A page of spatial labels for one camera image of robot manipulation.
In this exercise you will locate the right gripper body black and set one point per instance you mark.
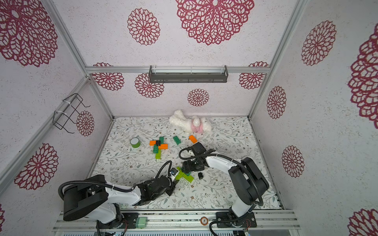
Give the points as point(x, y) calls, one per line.
point(193, 166)

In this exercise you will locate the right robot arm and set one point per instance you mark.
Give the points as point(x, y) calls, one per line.
point(248, 181)

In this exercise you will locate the white pink plush toy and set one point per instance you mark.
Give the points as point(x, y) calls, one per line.
point(193, 125)

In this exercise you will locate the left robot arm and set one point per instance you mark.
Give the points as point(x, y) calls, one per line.
point(97, 199)

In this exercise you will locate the green tape roll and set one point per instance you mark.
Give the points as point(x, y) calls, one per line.
point(135, 142)

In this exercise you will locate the metal base rail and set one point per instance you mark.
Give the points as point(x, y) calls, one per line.
point(186, 223)

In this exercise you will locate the green connector block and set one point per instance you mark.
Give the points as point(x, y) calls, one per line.
point(141, 222)

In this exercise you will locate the black wire wall rack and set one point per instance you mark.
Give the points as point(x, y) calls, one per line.
point(64, 115)

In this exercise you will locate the long lime green lego brick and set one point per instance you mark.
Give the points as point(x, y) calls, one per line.
point(158, 155)

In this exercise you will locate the dark green lego brick back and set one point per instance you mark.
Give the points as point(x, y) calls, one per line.
point(177, 140)

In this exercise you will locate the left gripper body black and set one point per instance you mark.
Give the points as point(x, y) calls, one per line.
point(170, 190)

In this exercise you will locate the lime lego brick back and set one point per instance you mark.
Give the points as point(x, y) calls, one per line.
point(179, 175)

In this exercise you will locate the black wall shelf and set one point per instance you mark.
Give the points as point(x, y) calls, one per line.
point(175, 76)

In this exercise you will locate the dark green lego brick front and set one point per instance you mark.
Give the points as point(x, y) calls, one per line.
point(155, 149)

